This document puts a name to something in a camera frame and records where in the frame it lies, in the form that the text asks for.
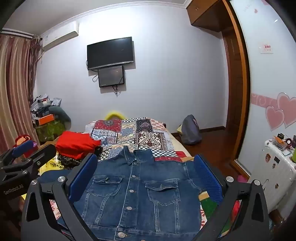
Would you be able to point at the clear plastic box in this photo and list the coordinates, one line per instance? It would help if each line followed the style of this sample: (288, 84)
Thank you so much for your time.
(278, 142)

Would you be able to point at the black patterned cloth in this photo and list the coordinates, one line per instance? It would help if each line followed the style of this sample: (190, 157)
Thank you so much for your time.
(69, 160)

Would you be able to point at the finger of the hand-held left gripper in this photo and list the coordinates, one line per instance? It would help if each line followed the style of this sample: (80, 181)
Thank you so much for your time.
(23, 146)
(44, 153)

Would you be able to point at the wooden overhead cabinet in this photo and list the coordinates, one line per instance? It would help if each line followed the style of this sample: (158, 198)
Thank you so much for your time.
(205, 14)

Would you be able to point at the small black wall monitor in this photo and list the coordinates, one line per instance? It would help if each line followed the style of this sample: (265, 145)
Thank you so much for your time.
(111, 76)

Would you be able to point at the blue denim jeans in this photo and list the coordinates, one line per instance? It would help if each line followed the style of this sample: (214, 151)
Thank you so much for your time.
(138, 190)

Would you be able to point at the dark grey pillow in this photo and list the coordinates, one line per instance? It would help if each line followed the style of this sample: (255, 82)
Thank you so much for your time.
(62, 114)

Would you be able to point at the green patterned bag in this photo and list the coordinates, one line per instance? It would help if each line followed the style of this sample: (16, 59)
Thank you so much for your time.
(49, 131)

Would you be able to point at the white suitcase with stickers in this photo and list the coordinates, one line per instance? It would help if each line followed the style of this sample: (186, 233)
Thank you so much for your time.
(275, 171)

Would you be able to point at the pile of papers and bags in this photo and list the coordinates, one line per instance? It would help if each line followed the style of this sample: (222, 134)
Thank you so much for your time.
(41, 103)

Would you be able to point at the red garment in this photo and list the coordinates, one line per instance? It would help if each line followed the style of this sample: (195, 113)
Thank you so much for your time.
(75, 143)

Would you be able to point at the white air conditioner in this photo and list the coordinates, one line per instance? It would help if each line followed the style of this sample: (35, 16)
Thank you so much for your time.
(60, 37)

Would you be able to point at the pink object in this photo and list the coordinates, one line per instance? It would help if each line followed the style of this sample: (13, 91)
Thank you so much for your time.
(241, 179)

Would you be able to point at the small wall notice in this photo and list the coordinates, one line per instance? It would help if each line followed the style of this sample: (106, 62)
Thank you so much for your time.
(266, 47)

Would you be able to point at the orange box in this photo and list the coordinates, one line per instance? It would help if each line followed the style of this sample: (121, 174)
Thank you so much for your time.
(46, 119)

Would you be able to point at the colourful printed blanket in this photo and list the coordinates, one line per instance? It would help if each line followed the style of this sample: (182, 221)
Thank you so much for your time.
(208, 204)

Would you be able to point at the patchwork printed bedspread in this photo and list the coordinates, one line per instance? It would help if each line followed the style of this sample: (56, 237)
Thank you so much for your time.
(143, 136)

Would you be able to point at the red monkey plush toy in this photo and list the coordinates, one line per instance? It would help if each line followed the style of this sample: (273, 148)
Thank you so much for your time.
(20, 139)

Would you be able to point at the yellow bag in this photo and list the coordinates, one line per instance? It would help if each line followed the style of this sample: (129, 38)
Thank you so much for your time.
(179, 129)

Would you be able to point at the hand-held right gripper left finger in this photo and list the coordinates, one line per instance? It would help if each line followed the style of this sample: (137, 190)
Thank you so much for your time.
(84, 177)

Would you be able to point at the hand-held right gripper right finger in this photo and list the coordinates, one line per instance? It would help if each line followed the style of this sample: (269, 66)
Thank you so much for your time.
(208, 178)

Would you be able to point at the striped brown curtain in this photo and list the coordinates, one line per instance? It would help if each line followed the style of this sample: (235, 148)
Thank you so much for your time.
(16, 92)

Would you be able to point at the pink heart wall decal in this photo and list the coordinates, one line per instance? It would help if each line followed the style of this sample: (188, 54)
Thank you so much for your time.
(277, 113)

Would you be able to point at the wall-mounted black television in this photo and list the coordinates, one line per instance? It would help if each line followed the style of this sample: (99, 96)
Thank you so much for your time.
(111, 52)

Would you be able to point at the green bottle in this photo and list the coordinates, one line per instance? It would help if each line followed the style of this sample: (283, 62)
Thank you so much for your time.
(294, 154)

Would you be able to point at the yellow printed garment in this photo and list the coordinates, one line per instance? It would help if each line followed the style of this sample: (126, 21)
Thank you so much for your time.
(52, 165)

